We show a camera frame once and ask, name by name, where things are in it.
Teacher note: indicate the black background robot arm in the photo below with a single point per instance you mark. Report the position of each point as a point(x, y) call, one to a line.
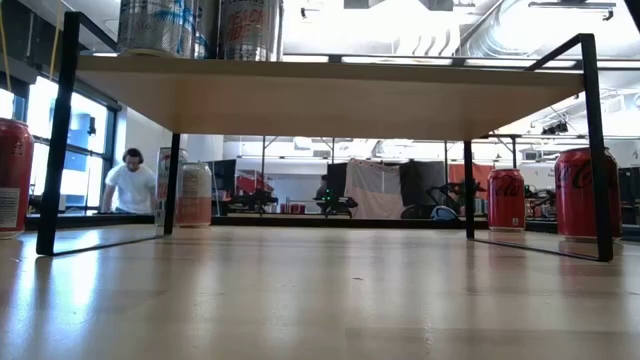
point(252, 200)

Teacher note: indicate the light grey hanging cloth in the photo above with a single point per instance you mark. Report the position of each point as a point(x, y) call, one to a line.
point(372, 190)

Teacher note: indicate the black monitor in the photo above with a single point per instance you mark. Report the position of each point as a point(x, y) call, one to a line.
point(222, 177)

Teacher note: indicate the short white pink can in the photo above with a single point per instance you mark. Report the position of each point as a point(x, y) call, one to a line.
point(195, 195)

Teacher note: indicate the white blue round object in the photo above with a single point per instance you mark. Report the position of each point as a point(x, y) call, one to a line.
point(444, 213)

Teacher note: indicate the orange hanging cloth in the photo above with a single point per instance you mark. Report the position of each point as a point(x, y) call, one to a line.
point(470, 174)

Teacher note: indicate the red cola can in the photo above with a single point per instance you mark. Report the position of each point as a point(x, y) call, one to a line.
point(12, 175)
point(575, 195)
point(506, 200)

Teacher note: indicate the person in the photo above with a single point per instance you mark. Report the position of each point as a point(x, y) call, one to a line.
point(131, 185)

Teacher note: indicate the white cabinet box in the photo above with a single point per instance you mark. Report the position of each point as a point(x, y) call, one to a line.
point(537, 176)

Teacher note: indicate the large glass window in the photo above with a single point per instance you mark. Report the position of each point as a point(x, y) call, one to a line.
point(90, 150)

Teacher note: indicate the wooden shelf with black frame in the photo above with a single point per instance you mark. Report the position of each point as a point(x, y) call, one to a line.
point(325, 100)

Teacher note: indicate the ribbed ventilation duct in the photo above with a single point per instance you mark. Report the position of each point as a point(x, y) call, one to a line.
point(480, 35)

